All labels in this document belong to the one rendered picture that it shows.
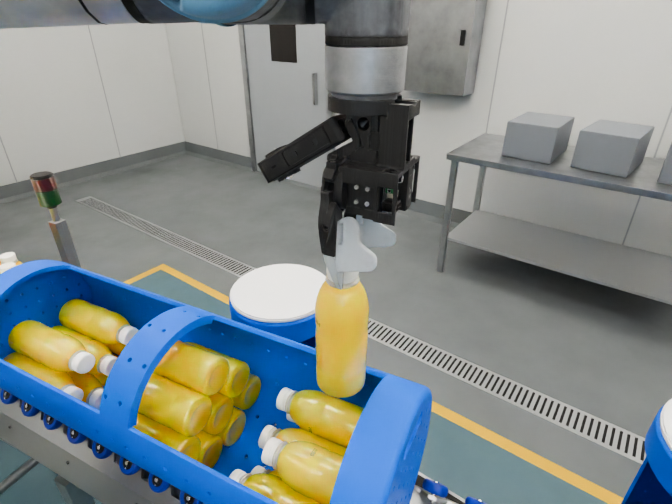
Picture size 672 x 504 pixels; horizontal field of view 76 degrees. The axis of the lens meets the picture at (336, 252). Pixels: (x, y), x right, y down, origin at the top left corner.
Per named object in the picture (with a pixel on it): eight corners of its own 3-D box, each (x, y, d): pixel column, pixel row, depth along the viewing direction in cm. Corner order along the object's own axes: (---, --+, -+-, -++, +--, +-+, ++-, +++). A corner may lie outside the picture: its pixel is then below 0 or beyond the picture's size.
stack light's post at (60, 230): (132, 446, 193) (55, 224, 140) (125, 443, 195) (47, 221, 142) (139, 439, 197) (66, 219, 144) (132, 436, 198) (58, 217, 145)
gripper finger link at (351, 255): (367, 308, 46) (377, 226, 43) (318, 294, 48) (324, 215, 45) (377, 298, 49) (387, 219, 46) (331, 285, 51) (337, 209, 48)
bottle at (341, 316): (351, 358, 65) (354, 255, 56) (374, 389, 60) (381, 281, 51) (308, 372, 62) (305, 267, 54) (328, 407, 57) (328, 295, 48)
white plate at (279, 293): (208, 292, 117) (209, 295, 118) (279, 334, 102) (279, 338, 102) (282, 254, 136) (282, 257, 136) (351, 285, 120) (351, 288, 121)
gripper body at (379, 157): (392, 233, 42) (401, 106, 36) (315, 217, 46) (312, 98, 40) (415, 206, 48) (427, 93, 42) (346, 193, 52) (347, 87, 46)
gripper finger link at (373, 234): (390, 279, 52) (391, 215, 46) (346, 268, 54) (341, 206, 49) (399, 264, 54) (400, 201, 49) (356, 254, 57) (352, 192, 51)
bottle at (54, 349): (24, 356, 91) (80, 384, 84) (-2, 342, 86) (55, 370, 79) (48, 328, 95) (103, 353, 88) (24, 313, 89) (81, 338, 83)
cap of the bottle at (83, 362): (79, 374, 84) (86, 377, 83) (66, 366, 81) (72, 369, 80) (93, 356, 86) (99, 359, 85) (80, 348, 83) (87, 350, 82)
